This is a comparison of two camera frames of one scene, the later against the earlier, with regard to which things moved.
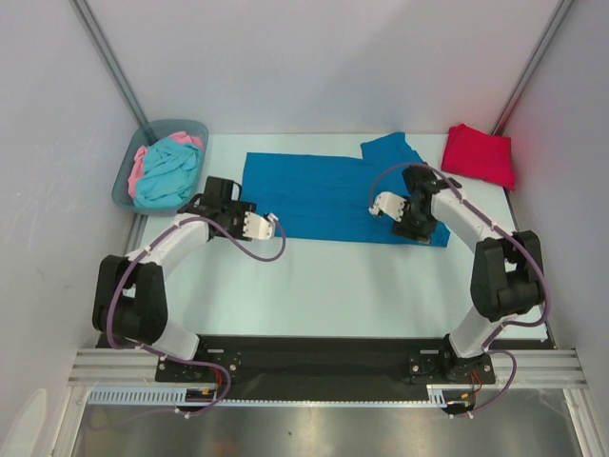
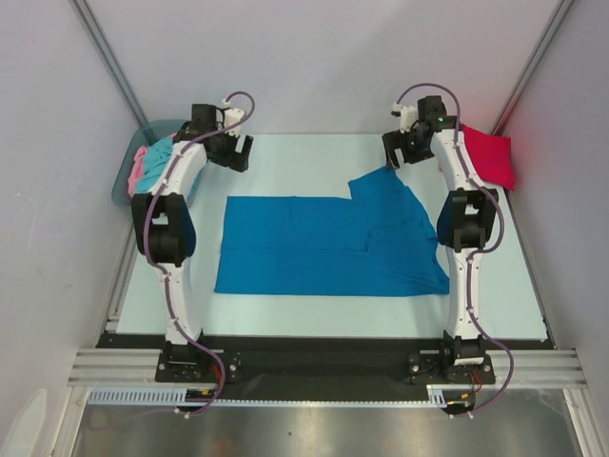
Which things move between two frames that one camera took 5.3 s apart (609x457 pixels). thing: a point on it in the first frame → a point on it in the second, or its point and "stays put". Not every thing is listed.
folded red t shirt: (470, 151) stays put
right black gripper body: (411, 228) → (396, 149)
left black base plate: (226, 355) stays put
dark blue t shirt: (326, 197) → (377, 242)
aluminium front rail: (139, 366) stays put
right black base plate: (444, 367) stays put
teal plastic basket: (146, 133) stays put
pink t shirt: (137, 171) stays put
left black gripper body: (234, 219) → (225, 145)
